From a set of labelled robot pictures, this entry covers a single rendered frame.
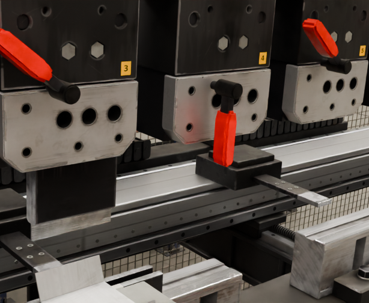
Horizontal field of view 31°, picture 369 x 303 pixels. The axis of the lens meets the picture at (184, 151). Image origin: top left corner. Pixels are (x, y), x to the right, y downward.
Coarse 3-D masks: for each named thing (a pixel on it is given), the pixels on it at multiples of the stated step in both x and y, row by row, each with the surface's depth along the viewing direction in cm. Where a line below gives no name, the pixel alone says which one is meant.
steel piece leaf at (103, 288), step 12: (84, 288) 77; (96, 288) 77; (108, 288) 78; (48, 300) 74; (60, 300) 74; (72, 300) 75; (84, 300) 75; (96, 300) 75; (108, 300) 75; (120, 300) 75
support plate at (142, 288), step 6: (144, 282) 80; (126, 288) 78; (132, 288) 78; (138, 288) 78; (144, 288) 79; (150, 288) 79; (126, 294) 77; (132, 294) 77; (138, 294) 77; (144, 294) 77; (150, 294) 77; (156, 294) 77; (162, 294) 77; (132, 300) 76; (138, 300) 76; (144, 300) 76; (150, 300) 76; (156, 300) 76; (162, 300) 76; (168, 300) 76
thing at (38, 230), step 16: (96, 160) 72; (112, 160) 73; (32, 176) 68; (48, 176) 69; (64, 176) 70; (80, 176) 71; (96, 176) 73; (112, 176) 74; (32, 192) 69; (48, 192) 69; (64, 192) 70; (80, 192) 72; (96, 192) 73; (112, 192) 75; (32, 208) 69; (48, 208) 70; (64, 208) 71; (80, 208) 72; (96, 208) 74; (32, 224) 70; (48, 224) 71; (64, 224) 73; (80, 224) 74; (96, 224) 76; (32, 240) 71
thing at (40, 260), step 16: (0, 192) 96; (16, 192) 96; (0, 208) 90; (16, 208) 91; (0, 224) 89; (16, 224) 90; (0, 240) 88; (16, 240) 88; (16, 256) 84; (32, 256) 84; (48, 256) 84
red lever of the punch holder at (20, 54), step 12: (0, 36) 54; (12, 36) 55; (0, 48) 54; (12, 48) 55; (24, 48) 56; (12, 60) 56; (24, 60) 56; (36, 60) 57; (24, 72) 57; (36, 72) 57; (48, 72) 58; (48, 84) 59; (60, 84) 59; (72, 84) 59; (60, 96) 59; (72, 96) 59
